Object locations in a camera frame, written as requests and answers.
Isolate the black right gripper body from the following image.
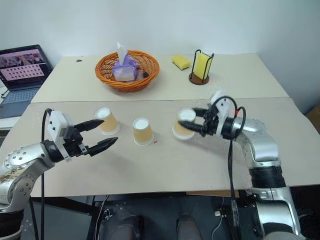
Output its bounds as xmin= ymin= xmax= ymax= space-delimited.
xmin=199 ymin=106 xmax=221 ymax=138

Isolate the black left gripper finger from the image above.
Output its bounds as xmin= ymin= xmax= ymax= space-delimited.
xmin=74 ymin=119 xmax=106 ymax=134
xmin=86 ymin=136 xmax=119 ymax=157

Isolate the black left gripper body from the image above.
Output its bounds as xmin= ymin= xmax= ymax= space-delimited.
xmin=61 ymin=126 xmax=90 ymax=158

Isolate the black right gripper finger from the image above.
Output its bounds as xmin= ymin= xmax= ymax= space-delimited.
xmin=190 ymin=107 xmax=208 ymax=119
xmin=177 ymin=119 xmax=208 ymax=135

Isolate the orange paper cup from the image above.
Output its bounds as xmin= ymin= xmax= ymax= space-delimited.
xmin=132 ymin=116 xmax=154 ymax=147
xmin=94 ymin=107 xmax=121 ymax=136
xmin=172 ymin=108 xmax=197 ymax=141

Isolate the orange woven basket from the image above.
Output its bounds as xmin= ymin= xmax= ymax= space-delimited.
xmin=95 ymin=49 xmax=161 ymax=93

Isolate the yellow sponge with dark underside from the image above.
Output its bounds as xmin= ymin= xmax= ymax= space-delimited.
xmin=171 ymin=54 xmax=192 ymax=71

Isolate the purple tissue pack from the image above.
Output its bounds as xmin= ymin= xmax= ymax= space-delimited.
xmin=111 ymin=41 xmax=140 ymax=83

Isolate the dark rounded shape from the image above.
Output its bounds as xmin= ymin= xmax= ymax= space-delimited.
xmin=175 ymin=214 xmax=204 ymax=240
xmin=99 ymin=215 xmax=142 ymax=240

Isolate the open laptop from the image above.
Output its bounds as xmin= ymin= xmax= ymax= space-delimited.
xmin=0 ymin=44 xmax=54 ymax=120

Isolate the brown cardboard box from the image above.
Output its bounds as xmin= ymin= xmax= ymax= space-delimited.
xmin=304 ymin=103 xmax=320 ymax=126

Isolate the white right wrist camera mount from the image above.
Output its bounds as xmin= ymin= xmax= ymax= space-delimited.
xmin=208 ymin=89 xmax=237 ymax=136

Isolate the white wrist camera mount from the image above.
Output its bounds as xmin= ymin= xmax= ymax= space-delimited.
xmin=208 ymin=89 xmax=237 ymax=136
xmin=47 ymin=109 xmax=76 ymax=162

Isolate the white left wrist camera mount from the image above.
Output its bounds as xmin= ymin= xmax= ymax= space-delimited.
xmin=47 ymin=109 xmax=76 ymax=162

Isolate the black wire sponge holder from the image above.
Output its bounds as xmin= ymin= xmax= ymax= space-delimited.
xmin=188 ymin=49 xmax=216 ymax=87

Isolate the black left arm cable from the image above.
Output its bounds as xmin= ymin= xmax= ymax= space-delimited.
xmin=40 ymin=108 xmax=56 ymax=240

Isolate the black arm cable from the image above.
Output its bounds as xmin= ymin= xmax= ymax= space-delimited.
xmin=40 ymin=108 xmax=56 ymax=240
xmin=214 ymin=96 xmax=247 ymax=240

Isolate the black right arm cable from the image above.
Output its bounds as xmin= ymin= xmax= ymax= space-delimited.
xmin=214 ymin=96 xmax=247 ymax=240

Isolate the white cable with plug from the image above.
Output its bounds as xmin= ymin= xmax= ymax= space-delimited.
xmin=211 ymin=196 xmax=226 ymax=240

